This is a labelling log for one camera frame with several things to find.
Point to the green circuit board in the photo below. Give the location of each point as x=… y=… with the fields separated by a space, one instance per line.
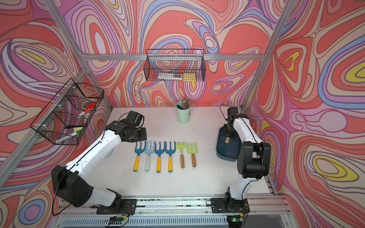
x=118 y=220

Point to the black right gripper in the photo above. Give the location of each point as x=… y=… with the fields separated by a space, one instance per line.
x=224 y=131

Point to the green capped marker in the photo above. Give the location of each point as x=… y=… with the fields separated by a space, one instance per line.
x=77 y=130

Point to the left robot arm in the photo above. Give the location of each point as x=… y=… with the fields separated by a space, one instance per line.
x=70 y=181

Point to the lime green hand tool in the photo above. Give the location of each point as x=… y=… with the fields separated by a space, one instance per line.
x=181 y=146

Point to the yellow item in basket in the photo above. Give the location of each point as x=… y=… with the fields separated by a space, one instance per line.
x=189 y=77

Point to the light blue rake pale handle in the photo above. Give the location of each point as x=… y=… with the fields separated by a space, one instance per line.
x=150 y=149

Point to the mint green pen cup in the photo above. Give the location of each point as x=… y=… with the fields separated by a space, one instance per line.
x=183 y=114

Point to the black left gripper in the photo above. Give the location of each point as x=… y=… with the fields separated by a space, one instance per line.
x=143 y=137

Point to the clear box in basket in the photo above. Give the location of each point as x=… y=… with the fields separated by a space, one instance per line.
x=170 y=76

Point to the red capped marker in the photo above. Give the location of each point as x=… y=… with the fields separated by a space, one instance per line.
x=90 y=108

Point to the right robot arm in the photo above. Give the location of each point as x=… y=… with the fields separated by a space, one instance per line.
x=253 y=161

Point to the teal storage box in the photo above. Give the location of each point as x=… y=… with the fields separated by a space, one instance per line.
x=230 y=151

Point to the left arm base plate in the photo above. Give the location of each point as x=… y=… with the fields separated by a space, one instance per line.
x=121 y=206

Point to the aluminium front rail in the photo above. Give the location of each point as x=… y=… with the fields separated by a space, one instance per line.
x=266 y=211

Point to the grey flat case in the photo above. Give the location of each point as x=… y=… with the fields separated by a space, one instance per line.
x=110 y=152

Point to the black wire side basket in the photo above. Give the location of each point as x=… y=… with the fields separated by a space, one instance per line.
x=60 y=116

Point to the pens in cup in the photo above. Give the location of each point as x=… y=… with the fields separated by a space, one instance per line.
x=183 y=104

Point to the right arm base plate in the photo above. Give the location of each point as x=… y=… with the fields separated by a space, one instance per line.
x=221 y=205

